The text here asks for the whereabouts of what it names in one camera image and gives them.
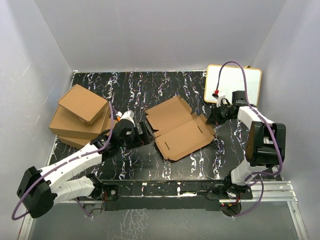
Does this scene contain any brown cardboard box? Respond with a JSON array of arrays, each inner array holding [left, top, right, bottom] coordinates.
[[145, 95, 216, 161]]

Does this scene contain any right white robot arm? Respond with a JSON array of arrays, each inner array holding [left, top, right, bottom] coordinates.
[[206, 90, 286, 199]]

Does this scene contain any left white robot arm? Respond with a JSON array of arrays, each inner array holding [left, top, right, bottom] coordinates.
[[11, 119, 155, 220]]

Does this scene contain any bottom folded cardboard box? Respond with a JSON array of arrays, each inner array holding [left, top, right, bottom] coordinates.
[[58, 136, 91, 149]]

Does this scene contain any top small folded cardboard box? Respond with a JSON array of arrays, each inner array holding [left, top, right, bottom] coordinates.
[[58, 84, 108, 125]]

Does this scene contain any middle folded cardboard box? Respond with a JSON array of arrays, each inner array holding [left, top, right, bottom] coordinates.
[[49, 106, 111, 140]]

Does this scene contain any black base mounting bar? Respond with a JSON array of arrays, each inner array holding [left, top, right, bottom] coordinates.
[[74, 181, 253, 212]]

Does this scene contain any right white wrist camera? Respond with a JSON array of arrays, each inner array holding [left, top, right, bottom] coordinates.
[[212, 90, 226, 107]]

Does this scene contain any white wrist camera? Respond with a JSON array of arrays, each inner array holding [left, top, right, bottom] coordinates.
[[212, 90, 226, 107], [120, 110, 135, 124]]

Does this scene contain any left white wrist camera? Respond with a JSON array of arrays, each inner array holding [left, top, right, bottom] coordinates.
[[120, 110, 135, 124]]

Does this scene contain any white board yellow frame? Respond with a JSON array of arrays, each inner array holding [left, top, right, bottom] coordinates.
[[203, 64, 262, 105]]

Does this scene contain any aluminium frame rail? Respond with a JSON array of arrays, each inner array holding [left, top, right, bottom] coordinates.
[[19, 181, 308, 240]]

